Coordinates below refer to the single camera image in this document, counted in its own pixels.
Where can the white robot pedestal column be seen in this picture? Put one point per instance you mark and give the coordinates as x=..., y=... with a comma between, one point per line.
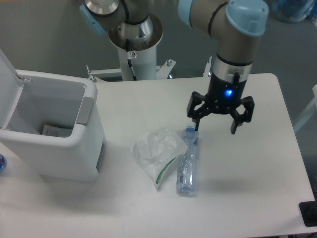
x=137, y=46

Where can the crumpled clear plastic bag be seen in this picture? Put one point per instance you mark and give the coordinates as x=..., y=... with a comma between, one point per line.
x=156, y=151

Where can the blue bottle at left edge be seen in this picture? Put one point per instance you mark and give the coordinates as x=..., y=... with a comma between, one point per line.
x=3, y=163

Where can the white pedestal base frame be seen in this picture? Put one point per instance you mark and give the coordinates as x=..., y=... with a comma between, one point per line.
x=162, y=72

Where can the blue plastic bag on floor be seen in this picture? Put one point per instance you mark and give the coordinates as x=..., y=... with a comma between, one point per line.
x=292, y=11

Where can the crushed clear plastic bottle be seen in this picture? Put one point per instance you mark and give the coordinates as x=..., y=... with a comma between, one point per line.
x=186, y=171

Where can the black device at table corner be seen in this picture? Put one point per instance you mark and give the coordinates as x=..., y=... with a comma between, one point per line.
x=308, y=211

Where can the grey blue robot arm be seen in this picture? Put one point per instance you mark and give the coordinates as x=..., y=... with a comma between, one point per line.
x=237, y=25

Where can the white frame at right edge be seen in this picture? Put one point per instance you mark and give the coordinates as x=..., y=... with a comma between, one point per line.
x=307, y=112

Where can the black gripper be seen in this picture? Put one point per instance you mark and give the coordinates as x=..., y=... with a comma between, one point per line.
x=223, y=97

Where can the white push-lid trash can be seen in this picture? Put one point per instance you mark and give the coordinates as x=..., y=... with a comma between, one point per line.
x=51, y=122

